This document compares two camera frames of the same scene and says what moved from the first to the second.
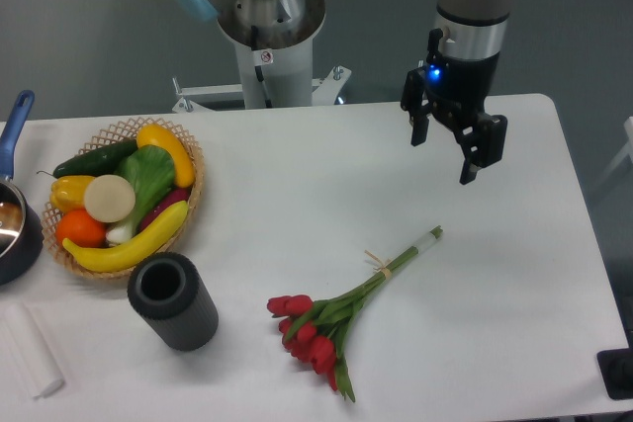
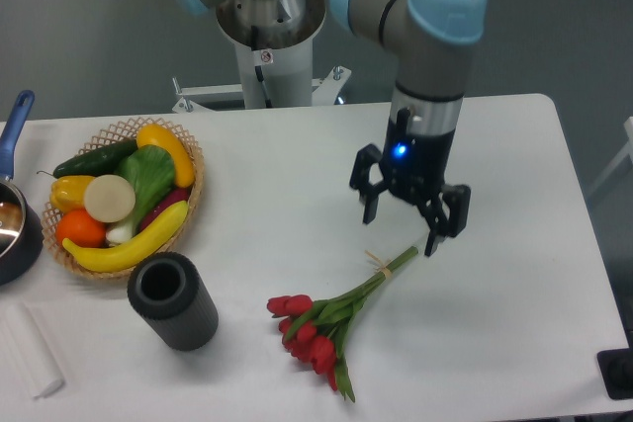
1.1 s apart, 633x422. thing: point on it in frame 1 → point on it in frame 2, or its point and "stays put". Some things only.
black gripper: (458, 90) → (413, 167)
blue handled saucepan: (22, 231) stays put
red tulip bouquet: (314, 331) stays put
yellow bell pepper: (67, 193) stays put
